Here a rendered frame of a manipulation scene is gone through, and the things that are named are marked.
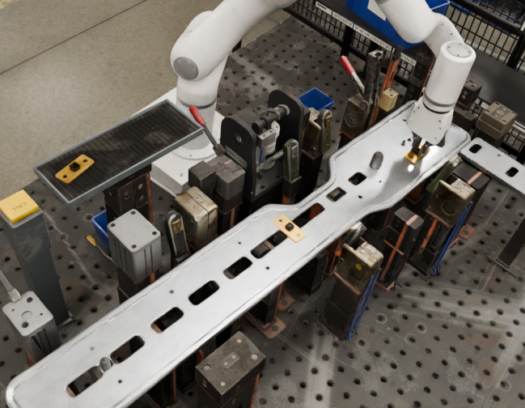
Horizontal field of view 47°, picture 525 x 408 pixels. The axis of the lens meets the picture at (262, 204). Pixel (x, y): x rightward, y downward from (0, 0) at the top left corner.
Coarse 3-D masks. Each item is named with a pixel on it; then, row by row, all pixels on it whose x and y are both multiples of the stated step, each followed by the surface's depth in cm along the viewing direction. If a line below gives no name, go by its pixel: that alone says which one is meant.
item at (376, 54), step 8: (368, 56) 161; (376, 56) 162; (368, 64) 162; (376, 64) 164; (384, 64) 160; (368, 72) 164; (376, 72) 166; (368, 80) 165; (376, 80) 167; (368, 88) 167; (376, 88) 169; (368, 96) 168; (376, 96) 171
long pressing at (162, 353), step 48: (384, 144) 170; (384, 192) 158; (240, 240) 143; (288, 240) 144; (144, 288) 132; (192, 288) 133; (240, 288) 134; (96, 336) 124; (144, 336) 125; (192, 336) 126; (48, 384) 116; (96, 384) 117; (144, 384) 118
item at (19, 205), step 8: (24, 192) 126; (8, 200) 124; (16, 200) 125; (24, 200) 125; (32, 200) 125; (0, 208) 123; (8, 208) 123; (16, 208) 123; (24, 208) 123; (32, 208) 124; (8, 216) 122; (16, 216) 122; (24, 216) 123
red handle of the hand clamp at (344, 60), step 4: (340, 60) 170; (344, 60) 170; (348, 60) 170; (344, 64) 170; (348, 64) 170; (348, 68) 170; (352, 68) 170; (348, 72) 170; (352, 72) 170; (352, 76) 170; (356, 76) 171; (356, 80) 170; (360, 80) 171; (356, 84) 171; (360, 84) 171; (360, 88) 171; (360, 92) 171; (372, 100) 171
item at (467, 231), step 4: (476, 168) 172; (484, 172) 171; (488, 176) 171; (488, 184) 177; (476, 204) 184; (472, 208) 183; (468, 212) 183; (472, 212) 187; (468, 216) 187; (464, 224) 191; (468, 224) 193; (464, 228) 191; (468, 228) 192; (472, 228) 192; (460, 232) 190; (464, 232) 190; (468, 232) 191; (472, 232) 191; (460, 236) 189; (464, 236) 189; (468, 236) 189
